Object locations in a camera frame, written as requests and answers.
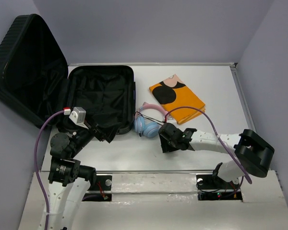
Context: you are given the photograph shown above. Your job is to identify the black hard-shell suitcase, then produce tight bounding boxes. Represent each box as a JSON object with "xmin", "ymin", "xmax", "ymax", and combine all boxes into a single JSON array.
[{"xmin": 0, "ymin": 14, "xmax": 135, "ymax": 135}]

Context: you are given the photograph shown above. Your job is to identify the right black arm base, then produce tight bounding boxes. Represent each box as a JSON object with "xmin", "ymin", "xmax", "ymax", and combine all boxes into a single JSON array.
[{"xmin": 196, "ymin": 174, "xmax": 243, "ymax": 201}]

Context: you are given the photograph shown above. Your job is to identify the blue pink cat-ear headphones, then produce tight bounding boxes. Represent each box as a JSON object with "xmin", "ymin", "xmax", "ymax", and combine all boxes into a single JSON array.
[{"xmin": 134, "ymin": 102, "xmax": 167, "ymax": 138}]

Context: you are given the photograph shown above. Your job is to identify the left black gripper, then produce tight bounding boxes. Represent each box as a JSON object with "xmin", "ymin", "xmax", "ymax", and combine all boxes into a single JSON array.
[{"xmin": 70, "ymin": 111, "xmax": 122, "ymax": 156}]

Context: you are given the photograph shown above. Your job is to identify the orange black patterned cloth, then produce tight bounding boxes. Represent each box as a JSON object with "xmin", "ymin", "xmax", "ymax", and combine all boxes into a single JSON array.
[{"xmin": 149, "ymin": 74, "xmax": 205, "ymax": 125}]

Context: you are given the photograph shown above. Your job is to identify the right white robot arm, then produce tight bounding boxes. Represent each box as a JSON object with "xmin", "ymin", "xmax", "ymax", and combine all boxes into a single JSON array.
[{"xmin": 158, "ymin": 123, "xmax": 275, "ymax": 188}]

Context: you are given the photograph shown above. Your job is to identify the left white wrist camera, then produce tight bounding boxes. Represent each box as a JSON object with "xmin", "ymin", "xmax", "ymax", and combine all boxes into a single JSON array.
[{"xmin": 69, "ymin": 107, "xmax": 87, "ymax": 128}]

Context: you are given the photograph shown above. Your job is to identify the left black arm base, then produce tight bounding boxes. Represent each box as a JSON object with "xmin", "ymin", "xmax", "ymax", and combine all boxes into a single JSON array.
[{"xmin": 82, "ymin": 174, "xmax": 112, "ymax": 202}]

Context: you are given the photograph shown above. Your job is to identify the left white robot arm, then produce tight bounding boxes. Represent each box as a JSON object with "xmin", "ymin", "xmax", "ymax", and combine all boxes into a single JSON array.
[{"xmin": 36, "ymin": 122, "xmax": 118, "ymax": 230}]

